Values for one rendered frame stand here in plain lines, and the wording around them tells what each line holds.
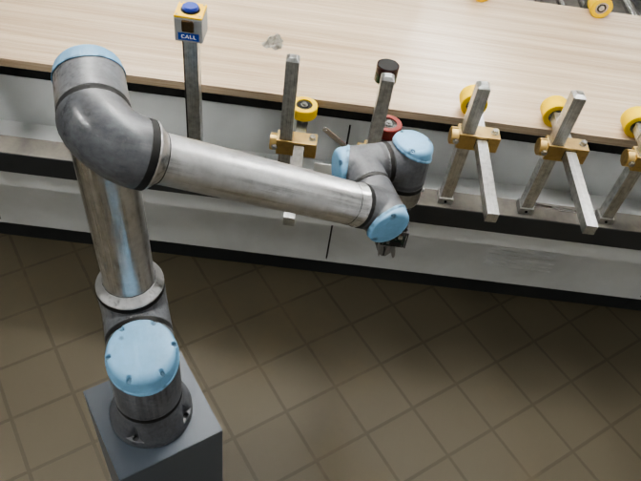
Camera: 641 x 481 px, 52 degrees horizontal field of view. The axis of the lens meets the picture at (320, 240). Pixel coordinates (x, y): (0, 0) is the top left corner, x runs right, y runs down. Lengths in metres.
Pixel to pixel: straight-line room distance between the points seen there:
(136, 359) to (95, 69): 0.61
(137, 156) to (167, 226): 1.55
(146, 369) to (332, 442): 1.03
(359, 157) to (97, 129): 0.57
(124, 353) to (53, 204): 1.29
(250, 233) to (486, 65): 1.04
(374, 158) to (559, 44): 1.31
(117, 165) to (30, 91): 1.30
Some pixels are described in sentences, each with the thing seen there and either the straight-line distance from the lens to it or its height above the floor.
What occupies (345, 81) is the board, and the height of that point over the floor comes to 0.90.
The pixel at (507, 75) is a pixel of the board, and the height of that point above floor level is 0.90.
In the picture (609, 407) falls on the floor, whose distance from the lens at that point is 2.69.
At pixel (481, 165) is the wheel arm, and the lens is 1.80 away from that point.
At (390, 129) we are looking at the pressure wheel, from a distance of 1.92.
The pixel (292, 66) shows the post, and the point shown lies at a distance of 1.74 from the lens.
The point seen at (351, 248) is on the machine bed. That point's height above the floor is 0.20.
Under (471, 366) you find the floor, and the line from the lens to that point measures 2.56.
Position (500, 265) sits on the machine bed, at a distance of 2.63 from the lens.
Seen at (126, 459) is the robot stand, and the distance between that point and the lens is 1.62.
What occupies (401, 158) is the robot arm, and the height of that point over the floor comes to 1.17.
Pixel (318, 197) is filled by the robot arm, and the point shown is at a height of 1.24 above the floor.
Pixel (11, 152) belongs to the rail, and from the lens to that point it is 2.17.
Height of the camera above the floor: 2.07
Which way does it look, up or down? 48 degrees down
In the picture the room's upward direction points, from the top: 9 degrees clockwise
